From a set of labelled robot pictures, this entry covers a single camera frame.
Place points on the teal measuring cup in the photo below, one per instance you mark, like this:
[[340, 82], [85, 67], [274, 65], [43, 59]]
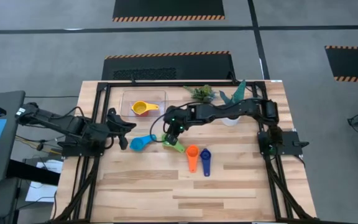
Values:
[[137, 144]]

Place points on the black aluminium table frame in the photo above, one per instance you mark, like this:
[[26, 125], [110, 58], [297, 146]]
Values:
[[166, 84]]

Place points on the black desk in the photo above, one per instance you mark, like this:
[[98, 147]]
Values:
[[33, 172]]

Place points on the yellow measuring cup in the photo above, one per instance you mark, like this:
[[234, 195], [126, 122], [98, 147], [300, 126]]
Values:
[[140, 108]]

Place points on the white paper sheets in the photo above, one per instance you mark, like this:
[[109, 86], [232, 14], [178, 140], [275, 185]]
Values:
[[42, 189]]

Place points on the clear plastic basket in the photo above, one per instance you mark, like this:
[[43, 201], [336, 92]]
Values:
[[126, 96]]

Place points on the black hazard-striped floor mat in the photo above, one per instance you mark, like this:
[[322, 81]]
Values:
[[353, 63], [166, 7], [197, 67]]

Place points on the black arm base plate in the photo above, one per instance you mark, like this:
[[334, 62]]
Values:
[[287, 146], [73, 152]]

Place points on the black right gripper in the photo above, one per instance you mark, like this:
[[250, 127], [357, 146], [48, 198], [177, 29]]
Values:
[[176, 116]]

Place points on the orange measuring cup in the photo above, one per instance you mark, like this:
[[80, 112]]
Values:
[[192, 152]]

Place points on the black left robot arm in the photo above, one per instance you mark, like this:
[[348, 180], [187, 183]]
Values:
[[64, 123]]

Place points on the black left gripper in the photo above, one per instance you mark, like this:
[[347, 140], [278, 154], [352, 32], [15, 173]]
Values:
[[99, 133]]

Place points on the green measuring cup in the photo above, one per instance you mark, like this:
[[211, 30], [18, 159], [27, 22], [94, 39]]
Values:
[[179, 147]]

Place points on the snake plant in white pot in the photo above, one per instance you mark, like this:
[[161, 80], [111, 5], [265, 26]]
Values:
[[239, 90]]

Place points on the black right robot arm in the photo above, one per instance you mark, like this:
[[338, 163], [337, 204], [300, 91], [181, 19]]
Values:
[[228, 112]]

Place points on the small green succulent plant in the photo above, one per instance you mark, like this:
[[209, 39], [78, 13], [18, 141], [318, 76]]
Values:
[[202, 92]]

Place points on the small dark blue measuring cup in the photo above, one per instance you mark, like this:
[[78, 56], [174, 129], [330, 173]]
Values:
[[205, 154]]

